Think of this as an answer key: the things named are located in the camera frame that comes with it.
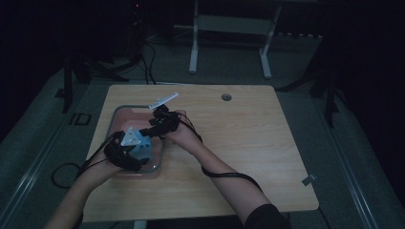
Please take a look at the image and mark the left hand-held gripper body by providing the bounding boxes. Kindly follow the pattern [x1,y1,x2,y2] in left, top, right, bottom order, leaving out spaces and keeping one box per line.
[103,127,143,173]

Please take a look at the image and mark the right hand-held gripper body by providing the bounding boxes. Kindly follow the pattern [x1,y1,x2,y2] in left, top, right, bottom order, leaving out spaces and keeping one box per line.
[148,92,182,135]

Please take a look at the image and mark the blue knit glove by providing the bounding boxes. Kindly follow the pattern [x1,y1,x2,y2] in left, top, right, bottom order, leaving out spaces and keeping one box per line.
[128,129,155,164]

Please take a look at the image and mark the pink basin with grey rim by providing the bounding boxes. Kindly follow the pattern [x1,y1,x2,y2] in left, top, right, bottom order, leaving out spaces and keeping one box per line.
[104,104,167,179]

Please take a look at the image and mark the person's left hand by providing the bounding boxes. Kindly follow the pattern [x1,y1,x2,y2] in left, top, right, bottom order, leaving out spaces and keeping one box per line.
[83,149,128,180]

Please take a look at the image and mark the person's right hand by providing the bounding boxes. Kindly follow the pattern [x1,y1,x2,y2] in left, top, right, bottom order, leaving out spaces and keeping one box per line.
[163,109,204,155]

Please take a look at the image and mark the black floor socket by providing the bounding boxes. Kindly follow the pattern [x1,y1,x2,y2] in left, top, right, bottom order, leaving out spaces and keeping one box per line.
[69,112,93,127]

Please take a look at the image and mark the black tripod stand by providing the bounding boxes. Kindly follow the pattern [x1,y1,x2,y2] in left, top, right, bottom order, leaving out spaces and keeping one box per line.
[54,47,130,115]
[276,56,341,129]

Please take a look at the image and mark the person's black sleeve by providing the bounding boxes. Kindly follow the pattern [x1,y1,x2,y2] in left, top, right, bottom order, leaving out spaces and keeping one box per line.
[244,203,291,229]

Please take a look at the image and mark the small grey tag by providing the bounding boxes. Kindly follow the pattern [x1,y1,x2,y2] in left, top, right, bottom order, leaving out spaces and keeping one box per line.
[301,174,318,187]

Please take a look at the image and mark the power strip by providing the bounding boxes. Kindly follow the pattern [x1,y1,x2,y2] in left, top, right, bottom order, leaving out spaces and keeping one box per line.
[276,31,324,40]

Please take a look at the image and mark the left hand-held gripper black cable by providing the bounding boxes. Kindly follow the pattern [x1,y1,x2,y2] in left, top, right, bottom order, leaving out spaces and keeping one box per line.
[75,133,117,179]

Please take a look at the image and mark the black floor cables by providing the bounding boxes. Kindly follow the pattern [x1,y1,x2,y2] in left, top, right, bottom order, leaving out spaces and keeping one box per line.
[139,41,158,86]

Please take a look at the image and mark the black looped floor cable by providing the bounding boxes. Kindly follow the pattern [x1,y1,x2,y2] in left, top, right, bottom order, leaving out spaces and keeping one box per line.
[51,162,82,190]

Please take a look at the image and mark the white metal desk frame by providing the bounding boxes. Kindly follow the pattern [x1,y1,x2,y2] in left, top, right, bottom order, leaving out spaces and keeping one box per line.
[188,0,283,80]

